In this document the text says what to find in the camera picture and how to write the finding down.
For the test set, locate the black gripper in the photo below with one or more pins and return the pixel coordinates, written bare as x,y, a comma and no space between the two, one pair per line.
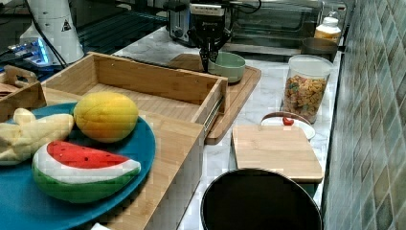
208,30

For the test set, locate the light green cup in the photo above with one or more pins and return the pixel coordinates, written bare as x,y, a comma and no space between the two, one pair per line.
228,65

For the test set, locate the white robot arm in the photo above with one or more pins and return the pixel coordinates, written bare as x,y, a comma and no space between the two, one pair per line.
56,41

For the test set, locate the wooden cutting board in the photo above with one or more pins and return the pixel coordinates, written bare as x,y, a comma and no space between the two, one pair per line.
237,94

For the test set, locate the black two-slot toaster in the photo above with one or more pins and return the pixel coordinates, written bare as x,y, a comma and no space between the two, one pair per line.
179,21

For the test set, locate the wooden drawer tray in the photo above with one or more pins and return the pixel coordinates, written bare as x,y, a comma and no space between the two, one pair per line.
177,93

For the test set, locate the clear cereal jar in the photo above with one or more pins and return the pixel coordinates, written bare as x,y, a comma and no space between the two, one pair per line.
305,85

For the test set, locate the juice bottle white cap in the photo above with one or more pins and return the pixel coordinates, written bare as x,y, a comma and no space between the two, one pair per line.
328,29

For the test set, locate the plush yellow lemon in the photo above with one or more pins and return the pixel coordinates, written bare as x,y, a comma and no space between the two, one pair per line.
107,117

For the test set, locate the teal box with wooden lid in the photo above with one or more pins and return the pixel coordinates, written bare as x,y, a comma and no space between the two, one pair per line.
280,149

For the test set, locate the bamboo box stand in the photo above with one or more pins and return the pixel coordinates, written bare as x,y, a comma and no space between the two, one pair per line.
161,200

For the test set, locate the black pot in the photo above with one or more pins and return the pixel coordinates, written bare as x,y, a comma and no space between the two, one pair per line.
254,199

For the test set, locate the wooden tea organizer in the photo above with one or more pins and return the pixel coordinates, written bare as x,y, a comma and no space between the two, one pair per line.
19,88

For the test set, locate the plush watermelon slice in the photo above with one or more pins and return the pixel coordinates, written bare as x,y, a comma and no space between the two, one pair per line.
79,174

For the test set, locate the blue plate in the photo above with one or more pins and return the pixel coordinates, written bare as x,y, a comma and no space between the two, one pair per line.
24,207

